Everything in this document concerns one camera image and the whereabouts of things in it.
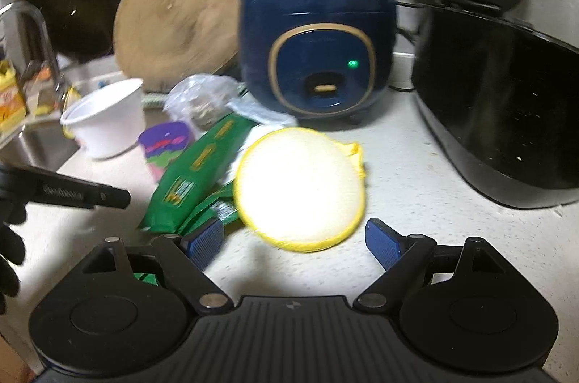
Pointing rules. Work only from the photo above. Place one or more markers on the yellow detergent bottle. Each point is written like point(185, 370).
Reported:
point(12, 106)

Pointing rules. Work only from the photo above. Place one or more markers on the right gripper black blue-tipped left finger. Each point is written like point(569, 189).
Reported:
point(183, 259)

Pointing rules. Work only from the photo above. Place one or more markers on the clear plastic bag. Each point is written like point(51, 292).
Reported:
point(200, 101)

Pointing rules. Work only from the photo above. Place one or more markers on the white paper napkin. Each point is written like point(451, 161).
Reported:
point(247, 106)

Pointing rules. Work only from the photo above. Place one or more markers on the pink purple sponge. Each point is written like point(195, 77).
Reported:
point(162, 144)

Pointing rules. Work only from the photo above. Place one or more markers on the stainless steel sink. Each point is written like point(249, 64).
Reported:
point(39, 144)

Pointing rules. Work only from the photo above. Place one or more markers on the green snack wrapper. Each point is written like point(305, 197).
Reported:
point(190, 191)

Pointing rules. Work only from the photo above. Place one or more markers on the green white striped cloth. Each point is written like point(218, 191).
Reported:
point(154, 101)

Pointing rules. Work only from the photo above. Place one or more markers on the dark gloved hand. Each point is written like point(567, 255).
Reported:
point(12, 250)

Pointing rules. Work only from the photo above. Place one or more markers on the black wok pan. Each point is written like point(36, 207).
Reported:
point(81, 30)

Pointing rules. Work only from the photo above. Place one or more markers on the black open rice cooker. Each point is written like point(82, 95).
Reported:
point(501, 99)

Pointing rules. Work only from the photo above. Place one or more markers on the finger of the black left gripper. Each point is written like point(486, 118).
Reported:
point(28, 184)

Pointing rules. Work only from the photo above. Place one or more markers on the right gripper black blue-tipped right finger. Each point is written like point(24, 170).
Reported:
point(404, 260)

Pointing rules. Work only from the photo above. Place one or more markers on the yellow rimmed round scrub pad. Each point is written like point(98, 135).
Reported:
point(300, 190)

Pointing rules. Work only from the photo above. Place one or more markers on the yellow scrub pad on faucet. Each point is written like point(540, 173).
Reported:
point(72, 97)

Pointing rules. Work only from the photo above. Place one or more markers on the sponge rack with sponges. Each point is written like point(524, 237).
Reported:
point(38, 87)

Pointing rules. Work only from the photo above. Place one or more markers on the navy gold rice cooker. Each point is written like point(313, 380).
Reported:
point(317, 59)

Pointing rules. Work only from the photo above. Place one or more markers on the round wooden cutting board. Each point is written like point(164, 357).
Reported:
point(164, 41)

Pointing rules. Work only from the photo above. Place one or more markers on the chrome kitchen faucet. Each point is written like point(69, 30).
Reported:
point(41, 45)

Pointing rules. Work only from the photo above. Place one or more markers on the white round plastic bowl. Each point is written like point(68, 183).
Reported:
point(108, 121)

